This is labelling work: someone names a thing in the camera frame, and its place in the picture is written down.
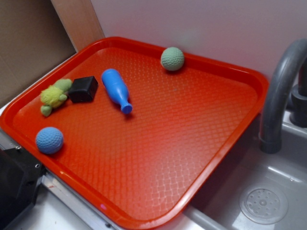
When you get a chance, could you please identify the red plastic tray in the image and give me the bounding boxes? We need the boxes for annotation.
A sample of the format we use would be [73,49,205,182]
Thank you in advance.
[0,37,268,230]

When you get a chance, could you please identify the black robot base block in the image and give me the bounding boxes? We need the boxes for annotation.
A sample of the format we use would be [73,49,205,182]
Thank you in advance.
[0,147,46,230]

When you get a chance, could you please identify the black cube block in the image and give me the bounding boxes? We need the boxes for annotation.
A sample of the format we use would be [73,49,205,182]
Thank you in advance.
[68,76,98,103]

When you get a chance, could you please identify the grey toy sink basin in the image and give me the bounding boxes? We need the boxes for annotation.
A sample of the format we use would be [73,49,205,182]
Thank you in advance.
[186,112,307,230]

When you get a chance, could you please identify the blue toy bowling pin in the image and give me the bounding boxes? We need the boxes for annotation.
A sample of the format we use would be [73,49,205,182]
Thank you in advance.
[101,69,133,115]

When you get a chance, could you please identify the dark grey faucet knob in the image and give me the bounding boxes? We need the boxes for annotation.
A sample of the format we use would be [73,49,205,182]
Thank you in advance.
[290,84,307,128]

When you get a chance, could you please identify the wooden board panel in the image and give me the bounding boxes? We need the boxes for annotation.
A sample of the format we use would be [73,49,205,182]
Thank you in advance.
[51,0,105,52]

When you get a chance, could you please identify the green plush turtle toy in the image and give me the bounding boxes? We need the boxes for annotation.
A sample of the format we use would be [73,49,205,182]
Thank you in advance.
[40,79,72,117]

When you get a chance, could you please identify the grey toy faucet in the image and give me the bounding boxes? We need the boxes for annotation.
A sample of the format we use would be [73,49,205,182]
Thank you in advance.
[259,38,307,154]

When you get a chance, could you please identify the green dimpled ball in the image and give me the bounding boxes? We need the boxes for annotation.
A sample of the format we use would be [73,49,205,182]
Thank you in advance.
[160,47,185,71]

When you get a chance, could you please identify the blue dimpled ball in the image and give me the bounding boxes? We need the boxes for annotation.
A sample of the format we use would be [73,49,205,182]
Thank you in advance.
[35,127,64,154]

